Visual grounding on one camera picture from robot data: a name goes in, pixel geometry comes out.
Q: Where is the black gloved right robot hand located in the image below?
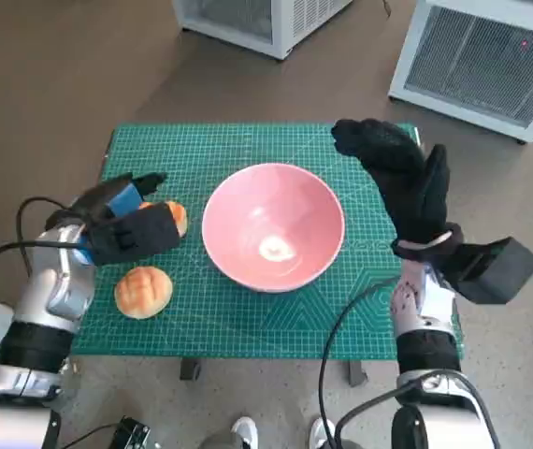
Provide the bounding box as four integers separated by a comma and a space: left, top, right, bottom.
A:
330, 118, 451, 245

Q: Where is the large white mesh cabinet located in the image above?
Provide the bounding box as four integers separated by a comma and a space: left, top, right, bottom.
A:
387, 0, 533, 145

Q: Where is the black right arm loop cable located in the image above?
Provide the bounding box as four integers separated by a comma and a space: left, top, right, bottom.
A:
334, 378, 501, 449

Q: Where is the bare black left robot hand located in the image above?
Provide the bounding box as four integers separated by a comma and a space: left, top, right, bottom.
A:
86, 171, 182, 268

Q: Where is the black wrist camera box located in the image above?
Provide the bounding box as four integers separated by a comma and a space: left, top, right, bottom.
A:
45, 172, 135, 230
441, 237, 533, 305

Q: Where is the white shoe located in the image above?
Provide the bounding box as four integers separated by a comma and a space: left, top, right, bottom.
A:
310, 417, 338, 449
231, 416, 259, 449

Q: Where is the long black cable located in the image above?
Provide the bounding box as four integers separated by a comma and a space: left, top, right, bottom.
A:
317, 275, 401, 449

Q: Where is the black device with connector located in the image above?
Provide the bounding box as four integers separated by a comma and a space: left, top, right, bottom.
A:
109, 414, 151, 449

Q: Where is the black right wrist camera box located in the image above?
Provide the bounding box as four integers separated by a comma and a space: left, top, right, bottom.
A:
441, 237, 533, 305

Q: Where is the pink bowl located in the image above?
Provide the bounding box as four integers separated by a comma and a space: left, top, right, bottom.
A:
201, 162, 346, 294

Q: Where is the oblong striped orange toy bread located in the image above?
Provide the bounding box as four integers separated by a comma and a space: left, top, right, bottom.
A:
138, 200, 188, 238

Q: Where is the small white mesh cabinet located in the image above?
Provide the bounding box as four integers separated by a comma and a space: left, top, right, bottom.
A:
171, 0, 354, 61

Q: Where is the round toy bread bun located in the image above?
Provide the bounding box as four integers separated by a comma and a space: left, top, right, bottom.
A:
114, 265, 174, 321

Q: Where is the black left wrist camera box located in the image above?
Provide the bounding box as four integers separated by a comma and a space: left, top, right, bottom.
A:
45, 172, 135, 230

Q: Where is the green cutting mat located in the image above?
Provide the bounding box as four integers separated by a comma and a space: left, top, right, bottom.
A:
68, 123, 465, 361

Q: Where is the dark grey table foot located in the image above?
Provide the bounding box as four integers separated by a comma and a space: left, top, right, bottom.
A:
180, 357, 202, 383
346, 358, 368, 388

